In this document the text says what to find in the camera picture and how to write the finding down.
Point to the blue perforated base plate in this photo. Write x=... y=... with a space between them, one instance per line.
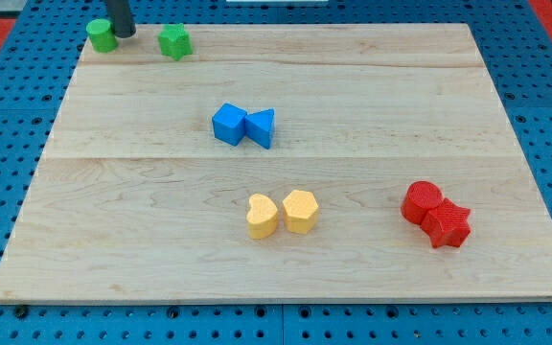
x=36 y=64

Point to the green star block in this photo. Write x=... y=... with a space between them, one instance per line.
x=174 y=41

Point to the red cylinder block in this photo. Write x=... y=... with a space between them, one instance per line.
x=420 y=197

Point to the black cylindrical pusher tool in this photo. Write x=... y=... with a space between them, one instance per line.
x=119 y=12

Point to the yellow heart block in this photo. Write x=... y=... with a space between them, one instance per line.
x=262 y=217

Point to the blue triangle block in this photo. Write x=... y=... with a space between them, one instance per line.
x=259 y=127

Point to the red star block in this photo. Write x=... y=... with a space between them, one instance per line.
x=447 y=224

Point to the blue cube block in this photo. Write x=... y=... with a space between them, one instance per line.
x=229 y=124

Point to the green cylinder block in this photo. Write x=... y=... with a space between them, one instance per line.
x=101 y=35

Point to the yellow hexagon block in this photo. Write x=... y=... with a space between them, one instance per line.
x=300 y=211

